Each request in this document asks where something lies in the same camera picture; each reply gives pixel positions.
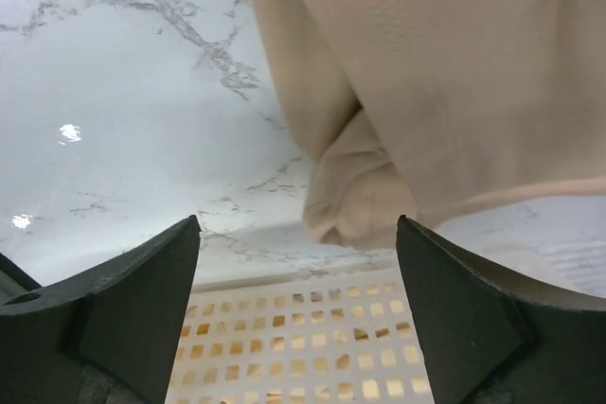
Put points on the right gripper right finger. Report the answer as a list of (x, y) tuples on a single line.
[(489, 334)]

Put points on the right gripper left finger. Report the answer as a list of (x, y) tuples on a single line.
[(105, 335)]

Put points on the tan beige t-shirt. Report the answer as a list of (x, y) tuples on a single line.
[(437, 109)]

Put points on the pale yellow t-shirt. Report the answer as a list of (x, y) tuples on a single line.
[(309, 325)]

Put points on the white plastic basket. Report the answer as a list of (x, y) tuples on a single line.
[(559, 241)]

